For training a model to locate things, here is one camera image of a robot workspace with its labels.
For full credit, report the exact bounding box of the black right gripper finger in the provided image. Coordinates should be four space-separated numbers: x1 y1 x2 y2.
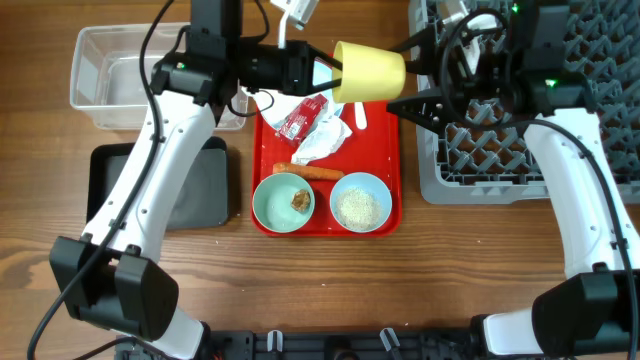
388 22 444 76
386 88 445 134

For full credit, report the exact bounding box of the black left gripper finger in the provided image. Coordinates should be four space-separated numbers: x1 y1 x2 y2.
307 43 343 70
312 79 342 94

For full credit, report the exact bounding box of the yellow plastic cup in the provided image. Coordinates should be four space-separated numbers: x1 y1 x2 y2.
332 41 407 103

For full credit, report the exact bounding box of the brown food scrap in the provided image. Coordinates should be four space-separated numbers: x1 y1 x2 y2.
291 189 311 213

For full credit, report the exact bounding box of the blue bowl with rice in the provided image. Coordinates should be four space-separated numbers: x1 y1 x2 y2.
330 172 393 234

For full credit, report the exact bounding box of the green bowl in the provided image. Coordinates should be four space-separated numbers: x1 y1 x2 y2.
252 173 315 234

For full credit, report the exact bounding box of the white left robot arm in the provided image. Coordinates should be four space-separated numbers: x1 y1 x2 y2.
49 40 321 359

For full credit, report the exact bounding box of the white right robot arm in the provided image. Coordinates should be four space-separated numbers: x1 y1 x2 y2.
388 17 639 358

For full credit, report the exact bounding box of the grey dishwasher rack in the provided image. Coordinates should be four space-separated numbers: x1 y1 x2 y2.
416 0 639 204

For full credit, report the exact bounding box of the light blue plate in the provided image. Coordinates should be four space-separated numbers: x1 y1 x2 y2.
251 60 332 130

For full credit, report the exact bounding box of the red snack wrapper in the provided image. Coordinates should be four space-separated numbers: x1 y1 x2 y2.
276 94 329 147

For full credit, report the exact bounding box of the crumpled white napkin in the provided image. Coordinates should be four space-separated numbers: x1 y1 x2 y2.
291 113 353 165

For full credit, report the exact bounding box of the white plastic spoon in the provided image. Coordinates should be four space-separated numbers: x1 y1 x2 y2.
354 102 368 130

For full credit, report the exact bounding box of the orange carrot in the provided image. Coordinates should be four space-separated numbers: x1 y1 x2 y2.
272 162 345 181

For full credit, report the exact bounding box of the red serving tray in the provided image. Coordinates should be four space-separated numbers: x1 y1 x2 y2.
252 102 402 237

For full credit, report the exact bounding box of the black tray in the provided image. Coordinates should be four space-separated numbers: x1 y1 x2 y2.
86 137 229 230

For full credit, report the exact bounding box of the clear plastic bin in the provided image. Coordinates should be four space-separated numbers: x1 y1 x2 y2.
69 20 250 132

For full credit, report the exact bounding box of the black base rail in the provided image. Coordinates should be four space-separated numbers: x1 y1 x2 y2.
113 328 486 360

